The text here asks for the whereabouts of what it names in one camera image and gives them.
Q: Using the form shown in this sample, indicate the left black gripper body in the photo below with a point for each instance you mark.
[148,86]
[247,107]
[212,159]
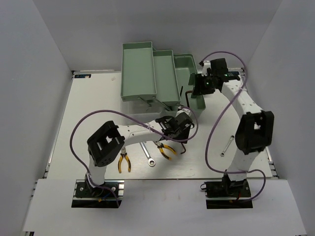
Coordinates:
[183,134]

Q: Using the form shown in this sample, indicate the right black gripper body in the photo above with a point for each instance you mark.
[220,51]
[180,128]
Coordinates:
[205,83]

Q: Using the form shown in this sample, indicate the bent brown hex key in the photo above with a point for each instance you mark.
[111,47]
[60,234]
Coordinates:
[189,99]

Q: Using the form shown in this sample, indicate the green cantilever toolbox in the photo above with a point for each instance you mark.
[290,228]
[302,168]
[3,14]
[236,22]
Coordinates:
[151,81]

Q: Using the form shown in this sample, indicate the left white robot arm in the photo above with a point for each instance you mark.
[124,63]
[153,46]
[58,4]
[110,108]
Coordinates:
[111,139]

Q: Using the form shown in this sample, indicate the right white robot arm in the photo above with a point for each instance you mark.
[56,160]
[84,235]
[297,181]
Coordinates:
[253,134]

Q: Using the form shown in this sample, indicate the right blue label sticker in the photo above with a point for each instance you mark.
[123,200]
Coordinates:
[235,73]

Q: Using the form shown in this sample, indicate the blue label sticker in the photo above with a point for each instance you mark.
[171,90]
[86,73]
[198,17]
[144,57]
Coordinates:
[82,76]
[235,73]

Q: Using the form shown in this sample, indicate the large silver ratchet wrench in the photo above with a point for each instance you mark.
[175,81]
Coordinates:
[151,161]

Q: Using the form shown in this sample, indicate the small silver wrench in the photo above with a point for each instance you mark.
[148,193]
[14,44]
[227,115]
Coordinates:
[232,137]

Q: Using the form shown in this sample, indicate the left blue label sticker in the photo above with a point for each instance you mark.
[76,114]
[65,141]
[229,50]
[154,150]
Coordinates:
[82,76]

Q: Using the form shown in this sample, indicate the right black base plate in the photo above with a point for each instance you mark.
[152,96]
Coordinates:
[217,197]

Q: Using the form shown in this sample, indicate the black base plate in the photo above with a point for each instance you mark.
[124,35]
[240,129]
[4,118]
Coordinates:
[88,197]
[217,197]

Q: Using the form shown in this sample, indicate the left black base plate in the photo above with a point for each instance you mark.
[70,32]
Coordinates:
[88,197]

